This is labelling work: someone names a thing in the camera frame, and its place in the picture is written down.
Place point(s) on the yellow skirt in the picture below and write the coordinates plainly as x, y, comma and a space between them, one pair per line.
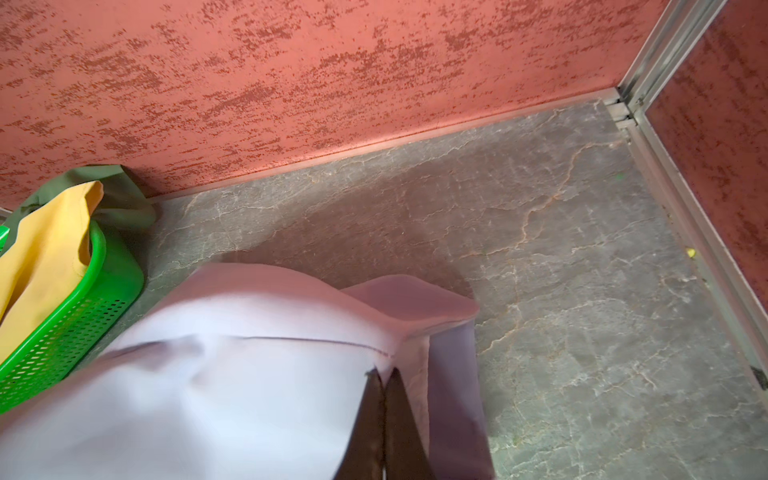
47, 261

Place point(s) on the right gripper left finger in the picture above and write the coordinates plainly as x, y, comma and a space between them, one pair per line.
364, 455

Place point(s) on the lavender skirt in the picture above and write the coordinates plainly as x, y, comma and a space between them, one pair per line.
249, 371

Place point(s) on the right aluminium corner post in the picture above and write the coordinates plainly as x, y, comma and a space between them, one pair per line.
693, 108

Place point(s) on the dark green skirt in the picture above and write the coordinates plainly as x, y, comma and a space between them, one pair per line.
123, 206

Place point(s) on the green plastic basket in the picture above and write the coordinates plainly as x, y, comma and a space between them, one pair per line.
113, 281

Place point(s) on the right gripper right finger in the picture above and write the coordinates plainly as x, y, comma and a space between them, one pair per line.
404, 454

